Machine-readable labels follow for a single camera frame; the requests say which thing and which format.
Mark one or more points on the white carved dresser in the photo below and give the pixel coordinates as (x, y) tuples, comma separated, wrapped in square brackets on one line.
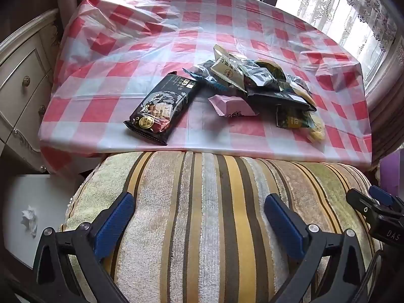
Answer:
[(22, 107)]

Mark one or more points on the yellow cracker packet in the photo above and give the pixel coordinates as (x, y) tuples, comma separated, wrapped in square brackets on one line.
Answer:
[(316, 131), (301, 91)]

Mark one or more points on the silver foil snack packet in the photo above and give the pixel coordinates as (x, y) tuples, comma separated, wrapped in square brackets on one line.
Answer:
[(257, 76)]

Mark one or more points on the pink snack packet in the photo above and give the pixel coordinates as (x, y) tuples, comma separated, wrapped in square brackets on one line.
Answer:
[(232, 104)]

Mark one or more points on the crumpled white tissue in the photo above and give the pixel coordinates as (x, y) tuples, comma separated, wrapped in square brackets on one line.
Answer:
[(30, 219)]

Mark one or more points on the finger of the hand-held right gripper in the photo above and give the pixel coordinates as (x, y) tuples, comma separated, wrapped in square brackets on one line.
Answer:
[(359, 200), (380, 195)]

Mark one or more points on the large black biscuit packet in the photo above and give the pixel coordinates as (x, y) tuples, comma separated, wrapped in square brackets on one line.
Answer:
[(161, 107)]

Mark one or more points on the white lace curtain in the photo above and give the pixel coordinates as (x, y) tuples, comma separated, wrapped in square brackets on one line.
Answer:
[(341, 6)]

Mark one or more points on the green snack packet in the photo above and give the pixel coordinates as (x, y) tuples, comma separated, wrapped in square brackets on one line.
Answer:
[(292, 120)]

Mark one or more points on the yellow brown snack packet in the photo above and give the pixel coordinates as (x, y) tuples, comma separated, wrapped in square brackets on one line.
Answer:
[(272, 66)]

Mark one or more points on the cream snack packet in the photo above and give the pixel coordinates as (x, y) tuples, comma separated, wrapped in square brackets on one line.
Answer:
[(226, 68)]

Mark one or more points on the white bin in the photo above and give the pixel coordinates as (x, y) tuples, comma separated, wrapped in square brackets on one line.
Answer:
[(50, 195)]

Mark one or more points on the long black snack packet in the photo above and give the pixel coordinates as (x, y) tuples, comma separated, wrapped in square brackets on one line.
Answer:
[(277, 98)]

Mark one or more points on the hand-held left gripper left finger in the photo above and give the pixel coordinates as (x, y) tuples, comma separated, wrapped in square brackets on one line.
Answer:
[(115, 224)]

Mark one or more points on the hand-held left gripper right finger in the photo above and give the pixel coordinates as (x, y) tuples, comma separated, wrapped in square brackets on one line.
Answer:
[(285, 227)]

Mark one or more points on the clear packet with blue edges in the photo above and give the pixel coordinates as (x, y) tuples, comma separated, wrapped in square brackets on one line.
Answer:
[(204, 77)]

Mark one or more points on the brass drawer knob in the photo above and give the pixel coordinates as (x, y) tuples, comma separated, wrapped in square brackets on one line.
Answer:
[(41, 109), (26, 80)]

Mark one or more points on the red checkered plastic tablecloth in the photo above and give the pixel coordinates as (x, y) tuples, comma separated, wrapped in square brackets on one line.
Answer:
[(157, 38)]

